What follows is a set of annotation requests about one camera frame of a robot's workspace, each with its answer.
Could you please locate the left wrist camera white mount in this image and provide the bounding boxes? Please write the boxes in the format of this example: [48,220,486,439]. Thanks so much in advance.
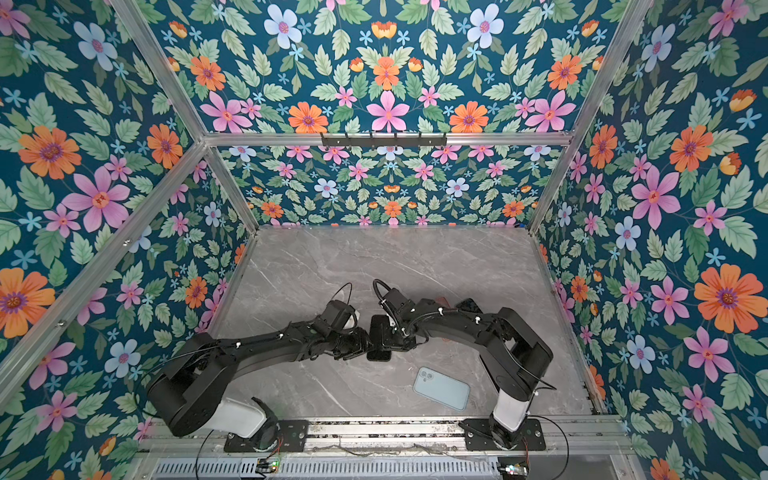
[344,310,359,330]

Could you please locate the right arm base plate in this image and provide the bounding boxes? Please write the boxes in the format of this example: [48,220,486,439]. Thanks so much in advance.
[458,417,546,452]

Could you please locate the black hook rail bracket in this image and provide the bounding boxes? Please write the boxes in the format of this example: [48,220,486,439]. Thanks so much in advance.
[320,133,448,148]

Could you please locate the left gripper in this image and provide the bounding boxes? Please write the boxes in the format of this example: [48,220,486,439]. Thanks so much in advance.
[328,326,380,361]

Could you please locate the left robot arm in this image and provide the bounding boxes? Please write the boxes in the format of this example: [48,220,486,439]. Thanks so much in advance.
[147,300,373,439]

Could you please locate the white vented cable duct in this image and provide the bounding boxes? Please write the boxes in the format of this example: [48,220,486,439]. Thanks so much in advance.
[151,457,501,479]

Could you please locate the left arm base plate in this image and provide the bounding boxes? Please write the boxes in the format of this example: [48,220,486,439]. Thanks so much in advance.
[224,420,310,453]

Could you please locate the aluminium front rail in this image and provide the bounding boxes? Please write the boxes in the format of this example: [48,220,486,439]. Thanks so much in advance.
[138,415,635,458]

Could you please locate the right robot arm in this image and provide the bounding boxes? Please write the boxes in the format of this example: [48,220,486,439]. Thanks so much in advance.
[373,280,555,450]

